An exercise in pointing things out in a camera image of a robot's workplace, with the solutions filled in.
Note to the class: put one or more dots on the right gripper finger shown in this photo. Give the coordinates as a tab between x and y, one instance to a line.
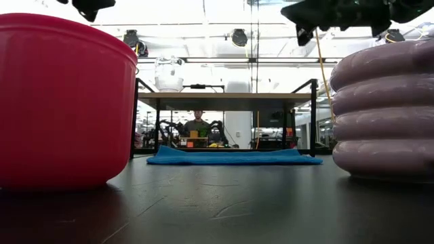
303	35
380	28

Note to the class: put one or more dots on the pink ribbed ceramic mug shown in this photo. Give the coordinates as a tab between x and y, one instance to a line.
383	112

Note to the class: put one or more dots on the red plastic mug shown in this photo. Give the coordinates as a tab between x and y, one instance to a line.
64	101

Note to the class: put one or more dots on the clear glass cup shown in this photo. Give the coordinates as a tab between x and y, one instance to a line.
169	79

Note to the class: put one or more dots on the black background robot arm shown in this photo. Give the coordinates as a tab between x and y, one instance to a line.
171	130
219	130

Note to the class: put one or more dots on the person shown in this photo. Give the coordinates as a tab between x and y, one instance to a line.
197	125

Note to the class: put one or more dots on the blue towel cloth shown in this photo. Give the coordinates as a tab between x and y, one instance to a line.
234	157

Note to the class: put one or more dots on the wooden shelf with black frame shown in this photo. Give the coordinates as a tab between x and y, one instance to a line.
223	101

